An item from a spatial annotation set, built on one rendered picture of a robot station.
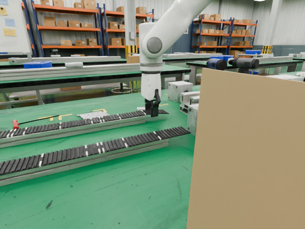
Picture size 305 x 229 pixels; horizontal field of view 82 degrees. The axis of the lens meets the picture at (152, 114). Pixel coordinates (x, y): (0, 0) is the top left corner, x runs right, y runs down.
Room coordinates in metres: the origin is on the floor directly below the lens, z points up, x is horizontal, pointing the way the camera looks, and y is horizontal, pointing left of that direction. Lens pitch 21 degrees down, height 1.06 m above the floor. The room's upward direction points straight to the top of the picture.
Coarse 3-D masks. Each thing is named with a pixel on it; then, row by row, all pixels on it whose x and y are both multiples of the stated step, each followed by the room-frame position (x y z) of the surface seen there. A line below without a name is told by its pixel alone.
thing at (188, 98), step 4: (188, 92) 0.79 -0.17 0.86; (192, 92) 0.79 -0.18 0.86; (196, 92) 0.79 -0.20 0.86; (184, 96) 0.76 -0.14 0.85; (188, 96) 0.76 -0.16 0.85; (192, 96) 0.77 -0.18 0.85; (196, 96) 0.72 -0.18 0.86; (180, 100) 0.78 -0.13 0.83; (184, 100) 0.76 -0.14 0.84; (188, 100) 0.76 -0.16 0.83; (192, 100) 0.69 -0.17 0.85; (196, 100) 0.69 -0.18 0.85; (180, 104) 0.78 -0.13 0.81; (184, 104) 0.75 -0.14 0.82; (188, 104) 0.74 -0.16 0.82; (192, 104) 0.69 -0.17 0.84; (180, 108) 0.78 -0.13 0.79; (184, 108) 0.76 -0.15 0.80; (184, 112) 0.74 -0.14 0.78
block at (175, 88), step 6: (168, 84) 0.97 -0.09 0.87; (174, 84) 0.93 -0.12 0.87; (180, 84) 0.93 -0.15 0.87; (186, 84) 0.93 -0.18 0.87; (192, 84) 0.95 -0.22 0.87; (168, 90) 0.97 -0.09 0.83; (174, 90) 0.92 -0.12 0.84; (180, 90) 0.91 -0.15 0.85; (186, 90) 0.93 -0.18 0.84; (168, 96) 0.97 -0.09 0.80; (174, 96) 0.92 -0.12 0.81; (180, 96) 0.91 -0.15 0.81
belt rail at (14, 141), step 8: (120, 120) 0.60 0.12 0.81; (128, 120) 0.61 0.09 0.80; (136, 120) 0.63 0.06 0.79; (144, 120) 0.63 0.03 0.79; (72, 128) 0.53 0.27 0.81; (80, 128) 0.54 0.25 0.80; (88, 128) 0.56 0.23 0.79; (96, 128) 0.56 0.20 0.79; (104, 128) 0.57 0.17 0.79; (112, 128) 0.58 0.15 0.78; (16, 136) 0.47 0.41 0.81; (24, 136) 0.48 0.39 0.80; (32, 136) 0.48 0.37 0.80; (40, 136) 0.50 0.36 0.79; (48, 136) 0.50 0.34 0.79; (56, 136) 0.51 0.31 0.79; (64, 136) 0.52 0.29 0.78; (0, 144) 0.45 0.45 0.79; (8, 144) 0.46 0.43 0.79; (16, 144) 0.47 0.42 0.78
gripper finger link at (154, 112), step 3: (153, 105) 0.63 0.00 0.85; (156, 105) 0.63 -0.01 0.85; (150, 108) 0.64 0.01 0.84; (153, 108) 0.64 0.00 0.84; (156, 108) 0.64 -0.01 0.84; (150, 111) 0.64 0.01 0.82; (153, 111) 0.64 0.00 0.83; (156, 111) 0.64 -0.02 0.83; (153, 114) 0.64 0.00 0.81; (156, 114) 0.64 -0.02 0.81
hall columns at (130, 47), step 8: (128, 0) 6.52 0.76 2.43; (280, 0) 10.30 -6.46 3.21; (128, 8) 6.52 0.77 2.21; (272, 8) 10.32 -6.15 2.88; (128, 16) 6.51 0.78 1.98; (272, 16) 10.24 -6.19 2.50; (128, 24) 6.51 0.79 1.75; (272, 24) 10.17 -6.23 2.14; (128, 32) 6.36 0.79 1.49; (272, 32) 10.34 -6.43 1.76; (128, 40) 6.35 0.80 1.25; (272, 40) 10.26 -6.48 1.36; (128, 48) 6.33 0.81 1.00; (136, 48) 6.46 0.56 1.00; (264, 48) 10.28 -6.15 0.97
